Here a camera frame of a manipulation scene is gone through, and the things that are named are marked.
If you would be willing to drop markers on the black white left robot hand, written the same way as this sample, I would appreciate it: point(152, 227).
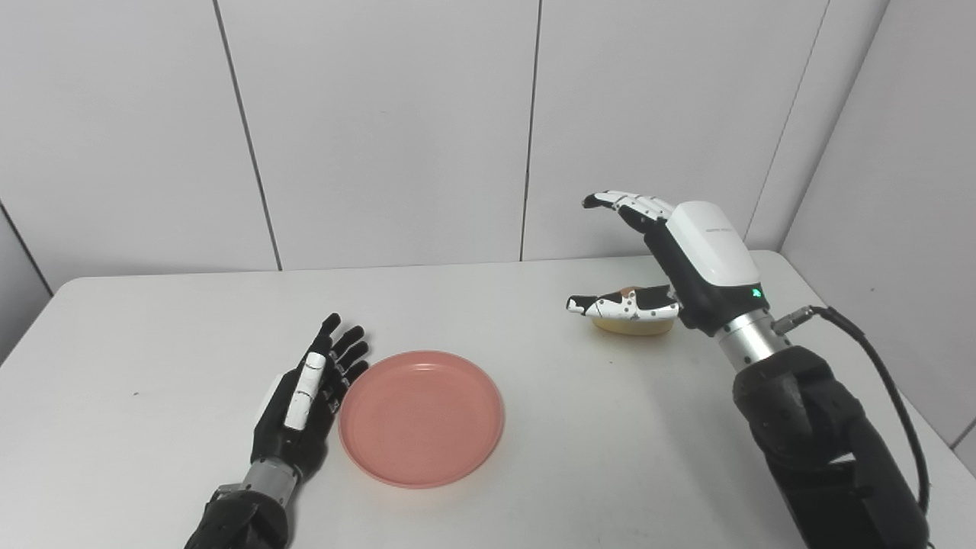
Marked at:
point(293, 419)

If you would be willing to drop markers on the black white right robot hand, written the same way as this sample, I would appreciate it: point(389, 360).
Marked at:
point(709, 252)

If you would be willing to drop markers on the golden bread roll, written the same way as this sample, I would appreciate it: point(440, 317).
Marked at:
point(633, 328)

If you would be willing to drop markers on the pink round plate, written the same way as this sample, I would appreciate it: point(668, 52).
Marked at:
point(421, 419)

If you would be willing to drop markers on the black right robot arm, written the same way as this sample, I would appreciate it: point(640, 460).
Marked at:
point(816, 442)

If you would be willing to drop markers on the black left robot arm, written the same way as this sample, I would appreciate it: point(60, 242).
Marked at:
point(240, 518)

